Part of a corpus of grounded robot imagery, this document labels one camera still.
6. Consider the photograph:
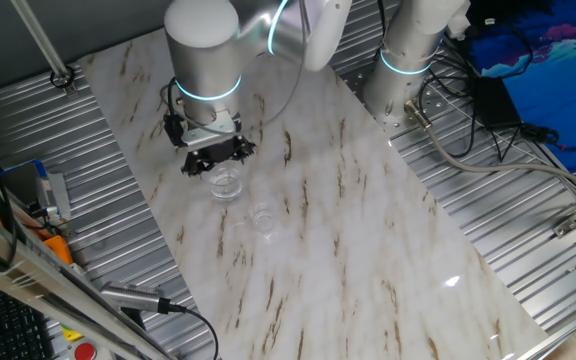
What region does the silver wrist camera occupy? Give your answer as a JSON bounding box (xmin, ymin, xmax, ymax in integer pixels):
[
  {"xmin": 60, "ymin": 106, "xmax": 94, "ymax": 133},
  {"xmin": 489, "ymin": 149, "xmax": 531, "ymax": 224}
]
[{"xmin": 181, "ymin": 110, "xmax": 243, "ymax": 151}]

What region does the glass mug with water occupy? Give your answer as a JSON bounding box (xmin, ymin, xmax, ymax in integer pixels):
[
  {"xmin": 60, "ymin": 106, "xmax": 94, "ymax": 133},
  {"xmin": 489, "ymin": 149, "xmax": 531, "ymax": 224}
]
[{"xmin": 200, "ymin": 159, "xmax": 245, "ymax": 205}]

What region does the orange box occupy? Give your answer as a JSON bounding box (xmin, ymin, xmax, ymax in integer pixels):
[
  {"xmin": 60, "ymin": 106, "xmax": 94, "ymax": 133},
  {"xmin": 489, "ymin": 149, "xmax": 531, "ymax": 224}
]
[{"xmin": 42, "ymin": 233, "xmax": 75, "ymax": 266}]

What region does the thick grey cable metal connector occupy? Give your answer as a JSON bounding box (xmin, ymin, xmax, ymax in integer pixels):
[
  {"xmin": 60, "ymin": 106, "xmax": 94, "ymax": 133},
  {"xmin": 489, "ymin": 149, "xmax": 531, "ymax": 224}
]
[{"xmin": 402, "ymin": 98, "xmax": 576, "ymax": 201}]

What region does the marble pattern table sheet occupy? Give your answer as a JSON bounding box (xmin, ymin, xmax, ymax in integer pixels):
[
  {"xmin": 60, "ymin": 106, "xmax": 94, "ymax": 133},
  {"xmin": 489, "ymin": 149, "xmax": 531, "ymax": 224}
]
[{"xmin": 76, "ymin": 22, "xmax": 549, "ymax": 360}]

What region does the black power adapter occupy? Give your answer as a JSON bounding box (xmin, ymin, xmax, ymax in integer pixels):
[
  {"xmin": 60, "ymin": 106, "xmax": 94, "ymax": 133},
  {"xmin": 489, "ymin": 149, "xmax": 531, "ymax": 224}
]
[{"xmin": 472, "ymin": 74, "xmax": 523, "ymax": 130}]

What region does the black keyboard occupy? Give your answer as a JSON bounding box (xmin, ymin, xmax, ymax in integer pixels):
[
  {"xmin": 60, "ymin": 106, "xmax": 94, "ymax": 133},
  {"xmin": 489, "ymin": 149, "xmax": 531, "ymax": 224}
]
[{"xmin": 0, "ymin": 277, "xmax": 57, "ymax": 360}]

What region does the black ribbed camera cable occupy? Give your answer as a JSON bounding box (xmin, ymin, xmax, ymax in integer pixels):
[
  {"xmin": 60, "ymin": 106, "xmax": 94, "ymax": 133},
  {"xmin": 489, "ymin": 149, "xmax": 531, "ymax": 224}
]
[{"xmin": 157, "ymin": 298, "xmax": 220, "ymax": 360}]

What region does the small empty glass cup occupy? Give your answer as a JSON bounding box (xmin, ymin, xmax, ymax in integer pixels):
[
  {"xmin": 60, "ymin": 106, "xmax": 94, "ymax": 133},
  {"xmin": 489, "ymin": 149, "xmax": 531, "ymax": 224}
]
[{"xmin": 246, "ymin": 201, "xmax": 277, "ymax": 236}]

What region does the grey box red button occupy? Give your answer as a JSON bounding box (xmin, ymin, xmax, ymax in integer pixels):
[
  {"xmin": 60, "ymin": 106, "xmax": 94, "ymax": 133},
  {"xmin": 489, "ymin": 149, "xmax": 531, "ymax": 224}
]
[{"xmin": 65, "ymin": 339, "xmax": 117, "ymax": 360}]

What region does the blue printed poster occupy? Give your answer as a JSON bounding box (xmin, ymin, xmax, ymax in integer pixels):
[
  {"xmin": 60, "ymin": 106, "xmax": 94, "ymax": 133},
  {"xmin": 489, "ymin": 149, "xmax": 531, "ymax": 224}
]
[{"xmin": 467, "ymin": 0, "xmax": 576, "ymax": 174}]

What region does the aluminium slanted pole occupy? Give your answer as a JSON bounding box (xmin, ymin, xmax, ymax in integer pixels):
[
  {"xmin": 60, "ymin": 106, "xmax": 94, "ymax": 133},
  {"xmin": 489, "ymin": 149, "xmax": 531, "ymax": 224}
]
[{"xmin": 10, "ymin": 0, "xmax": 78, "ymax": 96}]

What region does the silver ribbed camera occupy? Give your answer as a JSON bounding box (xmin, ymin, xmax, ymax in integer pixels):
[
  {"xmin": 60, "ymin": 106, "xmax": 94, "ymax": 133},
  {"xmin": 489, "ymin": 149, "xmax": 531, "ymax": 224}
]
[{"xmin": 99, "ymin": 280, "xmax": 172, "ymax": 315}]

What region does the black knotted adapter cable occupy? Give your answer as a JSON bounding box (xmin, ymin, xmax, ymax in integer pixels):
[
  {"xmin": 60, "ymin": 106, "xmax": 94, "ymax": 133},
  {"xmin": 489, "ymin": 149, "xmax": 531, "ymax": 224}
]
[{"xmin": 490, "ymin": 122, "xmax": 576, "ymax": 164}]

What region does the aluminium frame beam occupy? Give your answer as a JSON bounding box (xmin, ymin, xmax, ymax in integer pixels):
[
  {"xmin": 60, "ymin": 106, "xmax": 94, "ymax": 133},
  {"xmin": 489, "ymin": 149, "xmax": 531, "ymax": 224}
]
[{"xmin": 0, "ymin": 197, "xmax": 174, "ymax": 360}]

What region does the aluminium table edge rail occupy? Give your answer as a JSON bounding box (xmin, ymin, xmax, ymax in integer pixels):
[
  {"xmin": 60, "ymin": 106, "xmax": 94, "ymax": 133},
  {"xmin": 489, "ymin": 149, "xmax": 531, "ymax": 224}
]
[{"xmin": 512, "ymin": 299, "xmax": 576, "ymax": 360}]

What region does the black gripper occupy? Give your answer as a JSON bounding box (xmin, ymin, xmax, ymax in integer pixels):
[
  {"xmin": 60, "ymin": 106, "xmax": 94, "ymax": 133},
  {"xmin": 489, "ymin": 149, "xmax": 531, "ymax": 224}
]
[{"xmin": 180, "ymin": 133, "xmax": 258, "ymax": 178}]

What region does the thin black cable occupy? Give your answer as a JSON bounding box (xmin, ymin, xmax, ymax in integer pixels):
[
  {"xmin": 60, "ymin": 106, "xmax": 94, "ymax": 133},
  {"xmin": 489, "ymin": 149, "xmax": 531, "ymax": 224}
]
[{"xmin": 417, "ymin": 64, "xmax": 480, "ymax": 159}]

